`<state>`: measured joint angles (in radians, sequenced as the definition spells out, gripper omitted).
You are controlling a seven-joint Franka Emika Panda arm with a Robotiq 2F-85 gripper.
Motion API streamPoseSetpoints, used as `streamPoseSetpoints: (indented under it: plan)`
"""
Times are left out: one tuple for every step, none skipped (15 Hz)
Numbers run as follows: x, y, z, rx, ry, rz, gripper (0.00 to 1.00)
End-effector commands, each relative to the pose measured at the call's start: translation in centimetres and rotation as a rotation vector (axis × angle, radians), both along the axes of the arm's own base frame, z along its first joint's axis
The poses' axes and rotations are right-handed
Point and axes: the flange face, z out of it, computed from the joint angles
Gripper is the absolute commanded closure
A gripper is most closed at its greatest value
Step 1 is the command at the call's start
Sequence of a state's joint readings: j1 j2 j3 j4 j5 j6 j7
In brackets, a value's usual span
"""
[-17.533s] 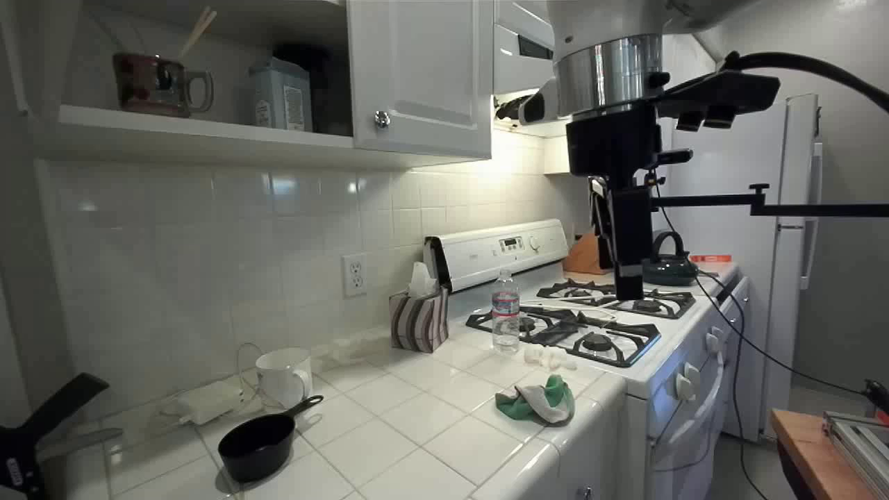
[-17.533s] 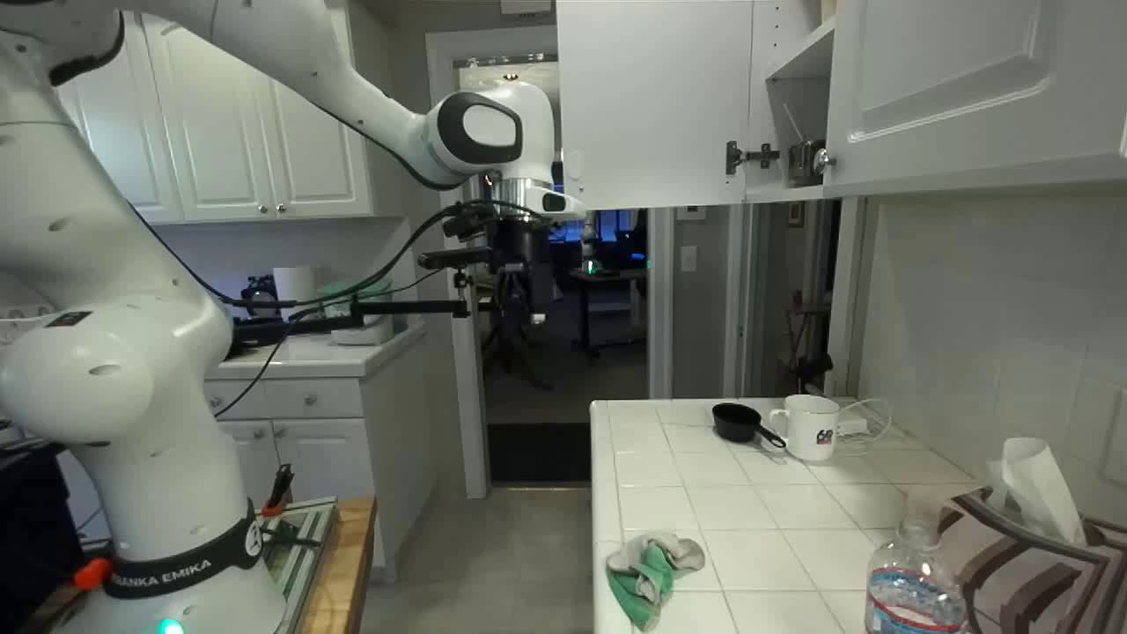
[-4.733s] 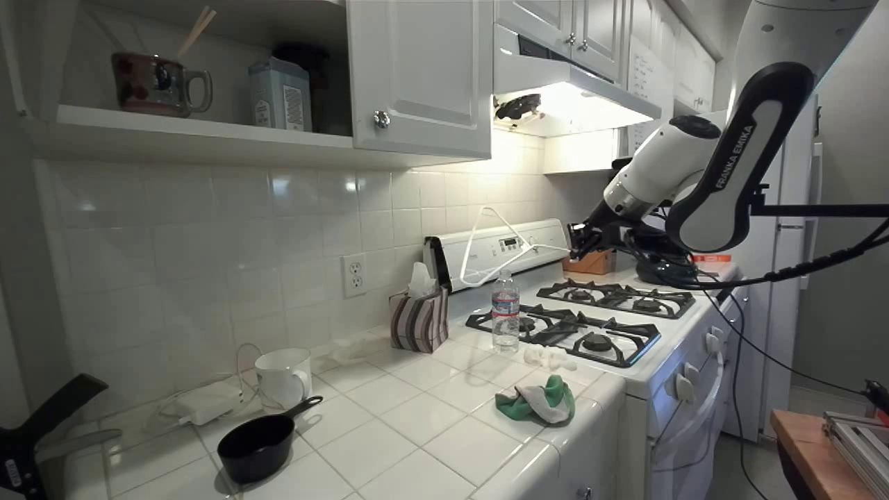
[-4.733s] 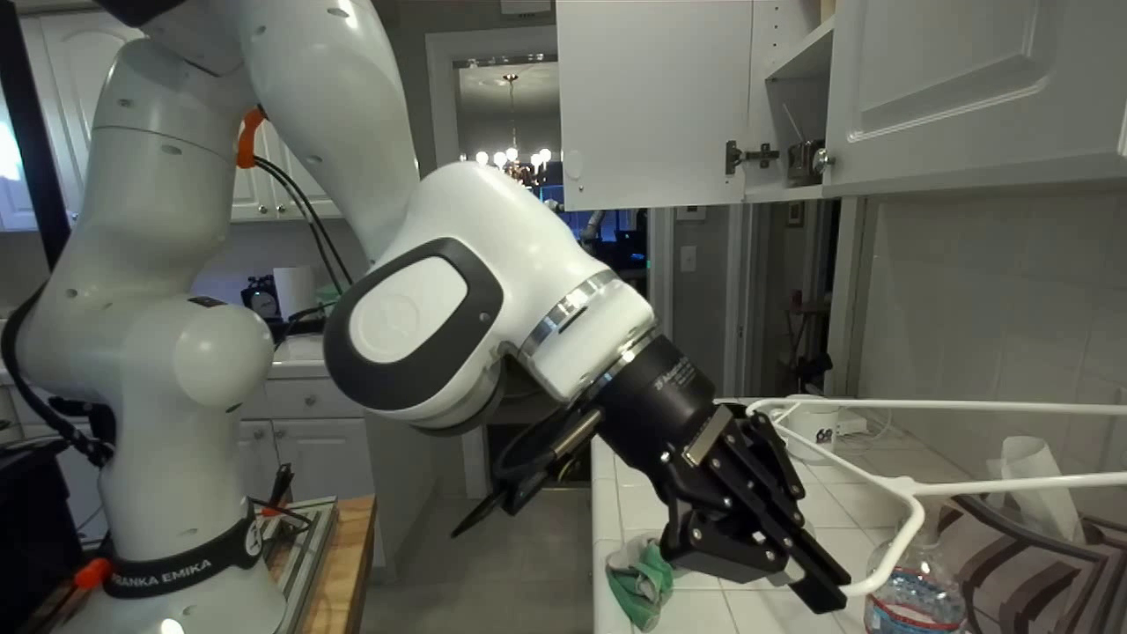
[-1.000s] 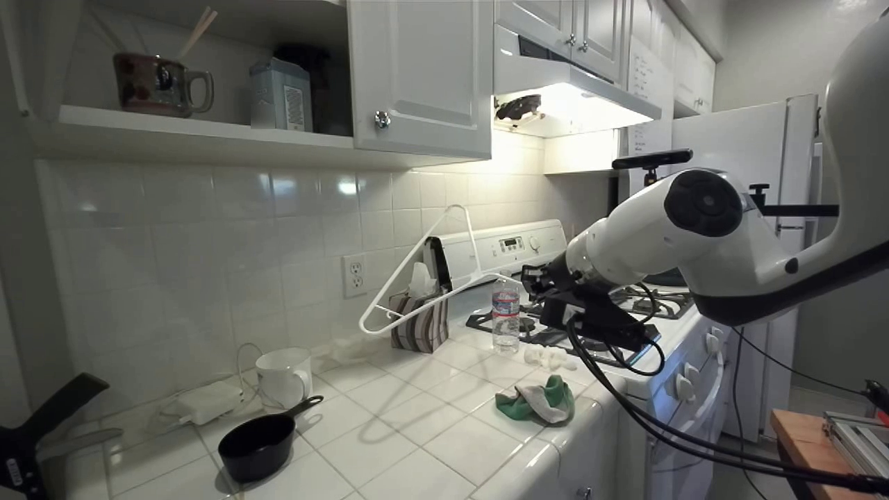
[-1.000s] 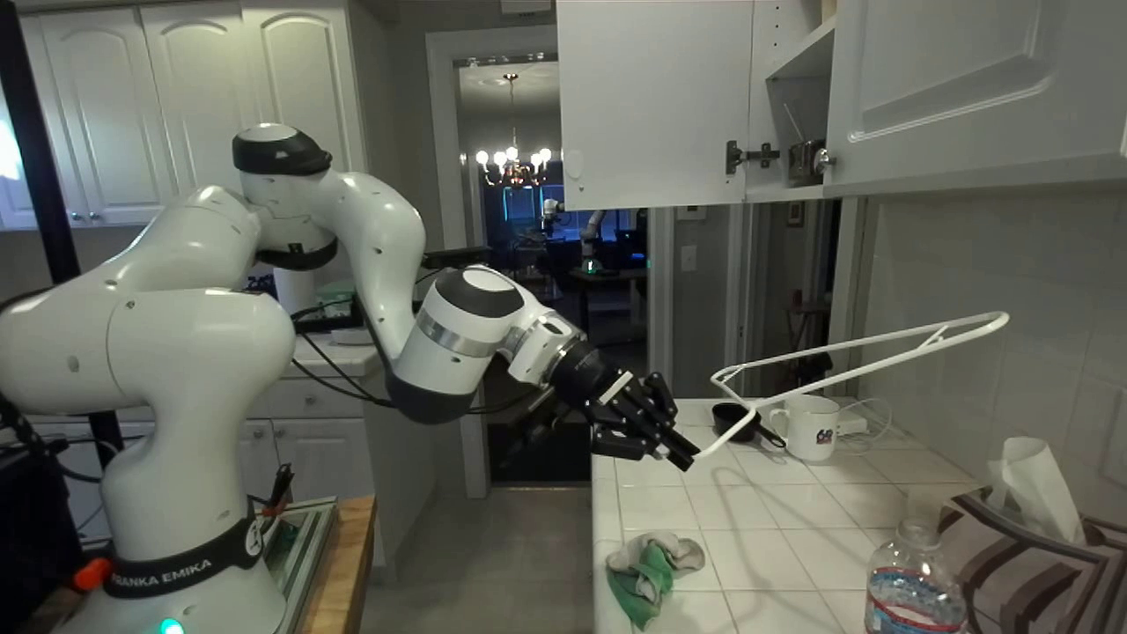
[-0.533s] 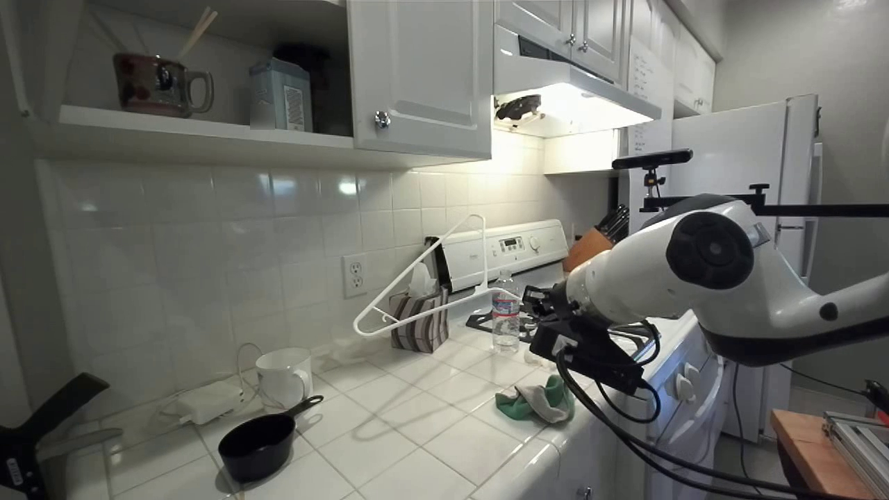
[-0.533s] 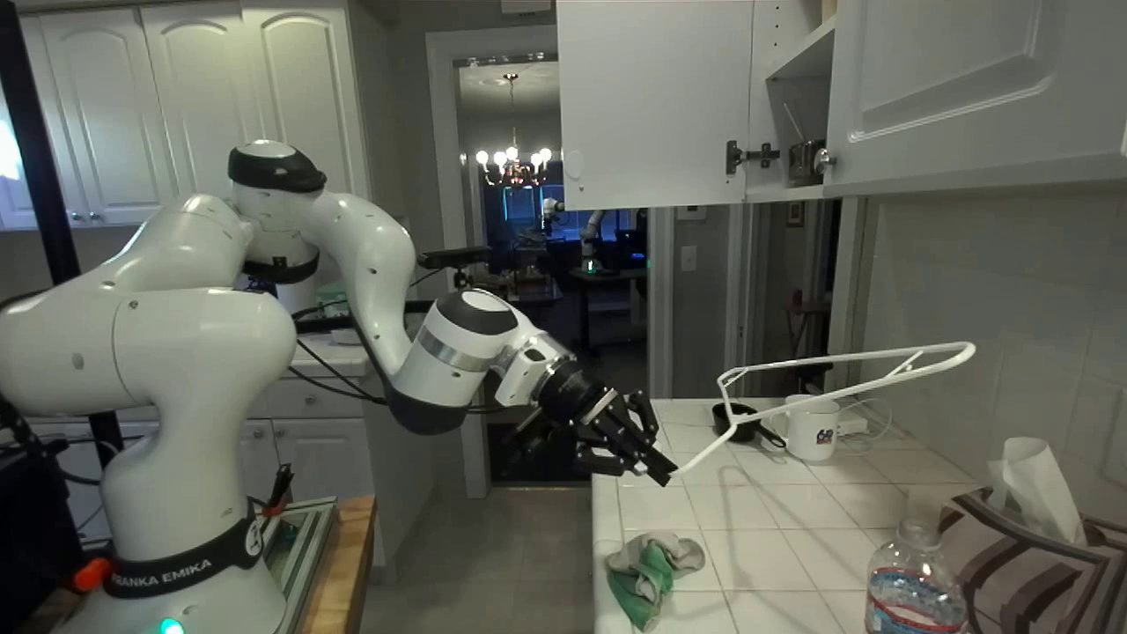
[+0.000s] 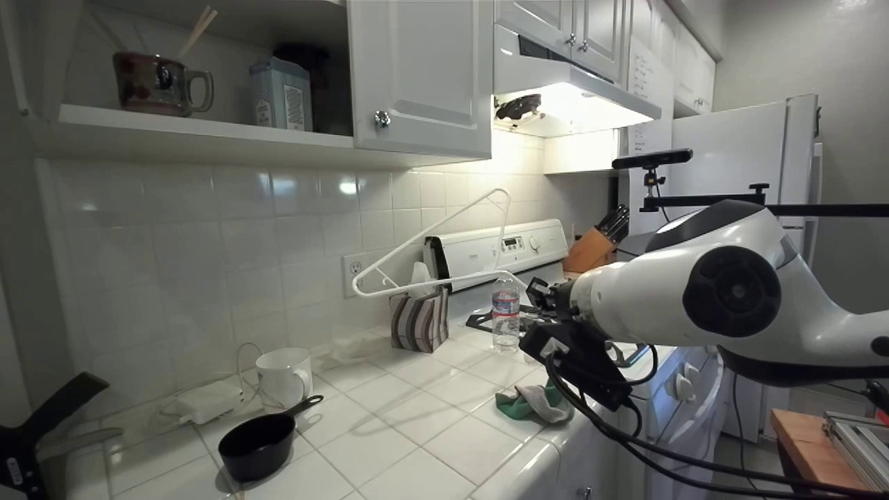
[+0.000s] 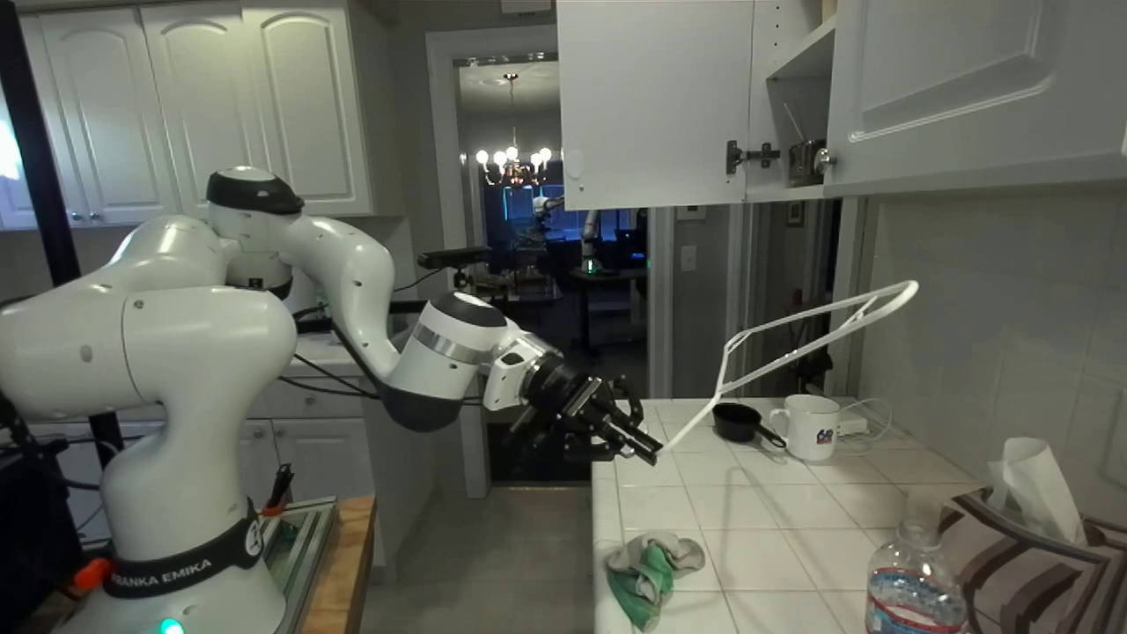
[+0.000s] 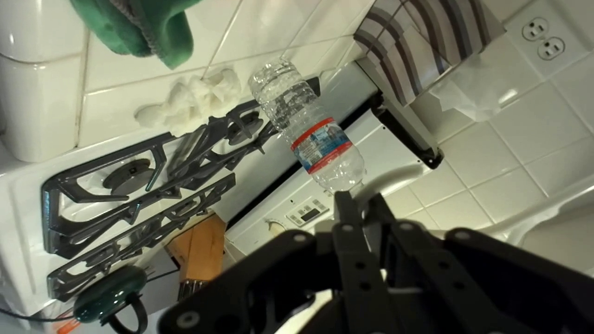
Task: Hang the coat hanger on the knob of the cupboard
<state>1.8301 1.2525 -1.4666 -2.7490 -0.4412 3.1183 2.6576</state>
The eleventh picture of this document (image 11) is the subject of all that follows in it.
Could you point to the white crumpled paper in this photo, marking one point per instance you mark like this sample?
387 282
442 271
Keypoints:
186 102

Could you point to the green white cloth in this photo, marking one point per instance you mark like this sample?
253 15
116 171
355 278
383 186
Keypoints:
155 30

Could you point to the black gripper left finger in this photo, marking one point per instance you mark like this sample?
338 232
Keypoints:
290 278

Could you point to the clear plastic water bottle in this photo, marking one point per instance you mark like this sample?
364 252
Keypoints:
316 139

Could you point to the white wall outlet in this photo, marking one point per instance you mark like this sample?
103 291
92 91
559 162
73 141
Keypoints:
548 37

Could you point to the white gas stove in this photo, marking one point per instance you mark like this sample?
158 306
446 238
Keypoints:
142 186

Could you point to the wooden knife block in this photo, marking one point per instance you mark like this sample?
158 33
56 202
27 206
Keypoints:
197 247

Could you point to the striped tissue box cover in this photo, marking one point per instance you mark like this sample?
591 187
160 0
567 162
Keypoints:
420 43

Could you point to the dark teal kettle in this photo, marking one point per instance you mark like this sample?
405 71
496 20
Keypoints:
108 297

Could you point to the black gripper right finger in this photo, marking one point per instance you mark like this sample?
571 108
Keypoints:
470 284

